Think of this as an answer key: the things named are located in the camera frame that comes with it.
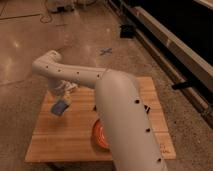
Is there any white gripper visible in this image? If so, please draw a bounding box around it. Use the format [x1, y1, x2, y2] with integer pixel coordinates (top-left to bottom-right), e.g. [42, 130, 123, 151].
[49, 79, 78, 102]

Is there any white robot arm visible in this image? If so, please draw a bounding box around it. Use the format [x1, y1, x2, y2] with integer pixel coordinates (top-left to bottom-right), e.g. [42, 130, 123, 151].
[32, 50, 168, 171]

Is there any wooden board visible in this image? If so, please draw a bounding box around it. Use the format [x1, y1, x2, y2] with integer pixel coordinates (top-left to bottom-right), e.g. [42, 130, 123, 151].
[25, 77, 176, 163]

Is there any orange bowl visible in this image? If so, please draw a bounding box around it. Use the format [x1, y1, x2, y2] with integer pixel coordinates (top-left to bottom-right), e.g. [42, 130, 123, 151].
[92, 119, 109, 149]

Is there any white equipment base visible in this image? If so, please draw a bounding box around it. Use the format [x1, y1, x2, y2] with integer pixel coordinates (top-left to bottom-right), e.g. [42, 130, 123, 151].
[46, 0, 74, 13]

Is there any black striped object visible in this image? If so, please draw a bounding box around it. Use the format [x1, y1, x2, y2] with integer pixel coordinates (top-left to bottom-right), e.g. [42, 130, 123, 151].
[144, 105, 151, 114]

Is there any black box on floor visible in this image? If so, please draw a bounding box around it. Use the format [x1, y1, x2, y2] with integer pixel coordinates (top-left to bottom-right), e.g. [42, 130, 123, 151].
[120, 25, 134, 38]

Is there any black bracket on rail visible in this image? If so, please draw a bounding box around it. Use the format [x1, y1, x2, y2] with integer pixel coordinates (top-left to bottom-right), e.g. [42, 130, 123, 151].
[172, 81, 194, 90]

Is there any long metal rail beam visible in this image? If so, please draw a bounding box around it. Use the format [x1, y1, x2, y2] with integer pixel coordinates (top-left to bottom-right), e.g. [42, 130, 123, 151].
[105, 0, 213, 129]

